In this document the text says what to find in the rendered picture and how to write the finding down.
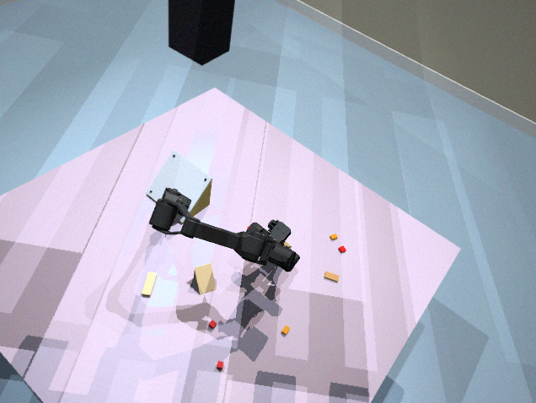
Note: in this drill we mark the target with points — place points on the pale yellow flat bar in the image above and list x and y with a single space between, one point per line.
149 284

